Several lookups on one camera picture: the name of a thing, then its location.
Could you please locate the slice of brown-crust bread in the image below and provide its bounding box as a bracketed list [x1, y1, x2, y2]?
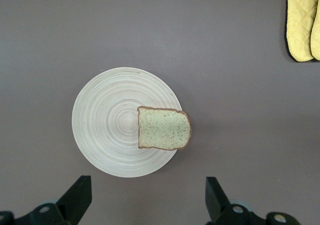
[136, 105, 193, 152]

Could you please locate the brown table cover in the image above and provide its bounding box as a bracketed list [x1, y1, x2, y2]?
[0, 0, 320, 225]

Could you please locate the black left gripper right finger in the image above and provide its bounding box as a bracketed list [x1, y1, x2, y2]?
[205, 176, 300, 225]

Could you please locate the yellow quilted oven mitt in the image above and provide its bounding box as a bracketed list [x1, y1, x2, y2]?
[284, 0, 320, 63]
[309, 4, 320, 62]

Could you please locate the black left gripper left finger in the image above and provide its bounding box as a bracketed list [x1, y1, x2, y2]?
[0, 175, 93, 225]

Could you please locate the round light wooden plate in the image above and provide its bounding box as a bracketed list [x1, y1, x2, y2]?
[71, 66, 183, 179]

